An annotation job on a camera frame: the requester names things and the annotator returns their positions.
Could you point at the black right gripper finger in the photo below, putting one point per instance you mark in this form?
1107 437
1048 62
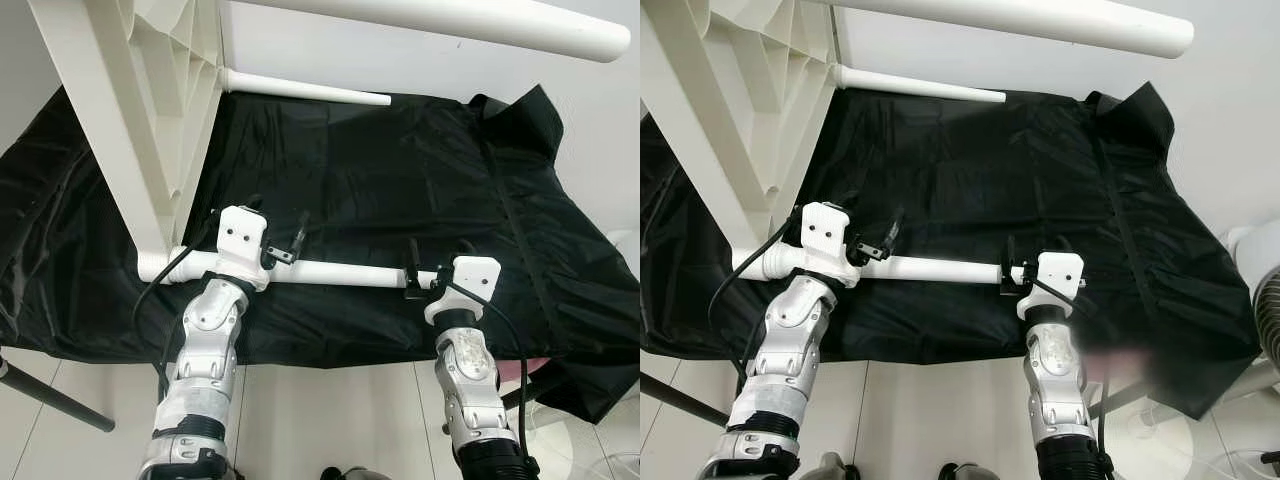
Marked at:
413 253
465 249
1011 251
1055 246

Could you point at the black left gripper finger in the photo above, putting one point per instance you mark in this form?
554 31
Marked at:
895 227
304 230

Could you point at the white plastic table leg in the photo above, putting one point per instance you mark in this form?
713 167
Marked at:
500 25
920 85
940 268
300 88
1050 22
340 273

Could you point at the white plastic table top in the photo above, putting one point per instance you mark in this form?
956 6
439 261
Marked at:
700 100
90 100

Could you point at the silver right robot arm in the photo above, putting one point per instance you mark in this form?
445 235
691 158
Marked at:
465 360
1050 355

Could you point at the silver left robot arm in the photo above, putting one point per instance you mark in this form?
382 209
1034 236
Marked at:
790 320
210 330

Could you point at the black table cloth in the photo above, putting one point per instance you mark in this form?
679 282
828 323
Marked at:
1000 180
400 180

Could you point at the pink cloth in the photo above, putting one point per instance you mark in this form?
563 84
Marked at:
535 368
1120 358

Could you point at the black metal table leg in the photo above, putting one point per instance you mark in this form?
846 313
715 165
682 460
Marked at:
530 385
55 395
685 398
1120 395

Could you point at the grey right robot foot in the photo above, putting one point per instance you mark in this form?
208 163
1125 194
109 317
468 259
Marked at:
968 472
350 474

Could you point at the grey robot foot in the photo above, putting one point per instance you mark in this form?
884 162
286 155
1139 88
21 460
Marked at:
350 474
828 468
968 472

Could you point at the grey left robot foot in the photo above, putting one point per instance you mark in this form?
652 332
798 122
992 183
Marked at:
828 468

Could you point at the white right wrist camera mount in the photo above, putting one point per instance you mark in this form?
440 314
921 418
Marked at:
475 275
1060 272

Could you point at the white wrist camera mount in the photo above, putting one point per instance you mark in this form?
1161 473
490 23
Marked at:
825 230
1060 272
240 235
475 275

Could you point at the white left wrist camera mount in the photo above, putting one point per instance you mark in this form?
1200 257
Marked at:
825 230
240 235

